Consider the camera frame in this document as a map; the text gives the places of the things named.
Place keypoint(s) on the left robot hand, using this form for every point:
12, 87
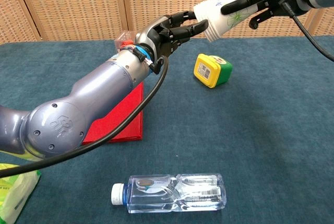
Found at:
161, 36

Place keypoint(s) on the stack of white paper cups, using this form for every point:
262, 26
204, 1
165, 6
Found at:
216, 28

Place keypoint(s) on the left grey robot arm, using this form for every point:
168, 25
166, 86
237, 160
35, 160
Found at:
104, 83

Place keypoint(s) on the clear box of red caps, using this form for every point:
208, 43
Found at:
122, 40

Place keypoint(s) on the yellow and green container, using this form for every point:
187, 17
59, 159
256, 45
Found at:
208, 71

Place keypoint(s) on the woven wooden folding screen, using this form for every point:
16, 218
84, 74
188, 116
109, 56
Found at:
78, 4

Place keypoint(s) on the red folded cloth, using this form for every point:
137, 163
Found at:
133, 132

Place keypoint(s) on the blue felt table cover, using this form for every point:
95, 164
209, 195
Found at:
235, 143

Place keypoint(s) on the clear plastic water bottle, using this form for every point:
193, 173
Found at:
169, 195

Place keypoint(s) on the green wet wipes pack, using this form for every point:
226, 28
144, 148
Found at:
15, 198

